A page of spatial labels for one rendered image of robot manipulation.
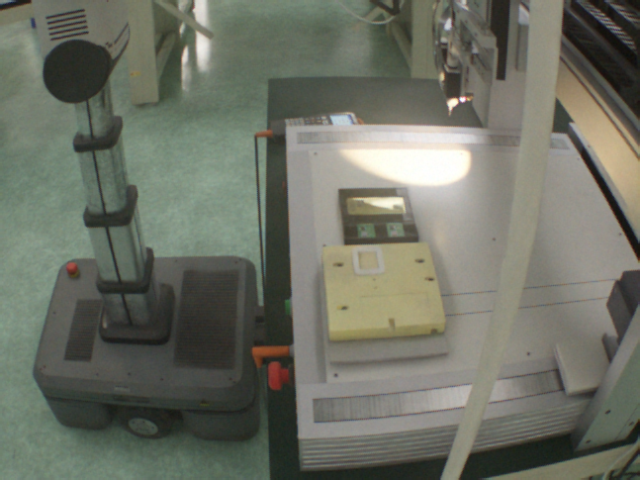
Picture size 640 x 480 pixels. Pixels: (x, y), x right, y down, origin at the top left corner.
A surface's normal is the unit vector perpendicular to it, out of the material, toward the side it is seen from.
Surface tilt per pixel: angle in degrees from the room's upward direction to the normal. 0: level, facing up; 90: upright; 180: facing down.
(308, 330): 0
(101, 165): 90
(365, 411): 0
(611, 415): 90
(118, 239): 90
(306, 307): 0
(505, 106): 90
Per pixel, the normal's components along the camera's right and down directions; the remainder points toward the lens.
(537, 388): -0.01, -0.76
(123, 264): 0.02, 0.65
